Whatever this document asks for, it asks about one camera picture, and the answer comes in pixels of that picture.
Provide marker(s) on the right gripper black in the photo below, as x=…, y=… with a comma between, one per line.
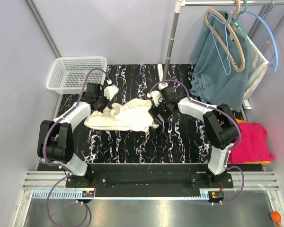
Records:
x=155, y=110

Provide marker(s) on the light blue thick hanger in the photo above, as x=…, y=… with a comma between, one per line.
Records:
x=274, y=61

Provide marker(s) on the white grey towel hanging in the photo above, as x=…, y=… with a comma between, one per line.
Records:
x=257, y=70

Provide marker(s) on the pink red t shirt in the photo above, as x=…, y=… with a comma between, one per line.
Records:
x=253, y=144

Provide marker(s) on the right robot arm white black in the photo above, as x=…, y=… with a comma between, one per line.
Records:
x=221, y=127

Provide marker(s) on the white perforated plastic basket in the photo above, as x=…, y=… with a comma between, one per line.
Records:
x=67, y=74

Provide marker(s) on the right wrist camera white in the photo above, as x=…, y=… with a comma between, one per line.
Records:
x=154, y=93

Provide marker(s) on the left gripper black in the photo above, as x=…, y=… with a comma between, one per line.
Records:
x=107, y=103

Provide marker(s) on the black marble pattern mat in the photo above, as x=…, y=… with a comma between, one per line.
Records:
x=181, y=139

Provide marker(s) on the green clothes hanger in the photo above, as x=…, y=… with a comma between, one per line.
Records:
x=237, y=23

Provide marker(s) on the metal clothes rack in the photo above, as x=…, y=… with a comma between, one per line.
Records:
x=267, y=5

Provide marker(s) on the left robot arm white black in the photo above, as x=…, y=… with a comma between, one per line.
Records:
x=56, y=143

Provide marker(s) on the teal t shirt hanging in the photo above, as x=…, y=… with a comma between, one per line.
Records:
x=210, y=82

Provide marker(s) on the thin blue wire hanger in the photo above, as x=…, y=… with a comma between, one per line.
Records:
x=211, y=13

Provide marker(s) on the aluminium frame rail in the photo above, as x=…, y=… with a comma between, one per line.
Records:
x=42, y=179

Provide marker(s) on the orange ball object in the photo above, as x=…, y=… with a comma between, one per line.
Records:
x=276, y=217

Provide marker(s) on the yellow object under shirt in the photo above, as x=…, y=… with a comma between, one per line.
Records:
x=260, y=162

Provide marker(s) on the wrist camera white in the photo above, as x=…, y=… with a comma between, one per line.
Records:
x=110, y=90
x=154, y=93

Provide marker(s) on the cream white t shirt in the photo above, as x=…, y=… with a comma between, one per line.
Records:
x=132, y=116

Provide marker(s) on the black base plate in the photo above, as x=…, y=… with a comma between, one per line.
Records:
x=191, y=175

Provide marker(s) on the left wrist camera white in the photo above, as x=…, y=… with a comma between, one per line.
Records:
x=110, y=90

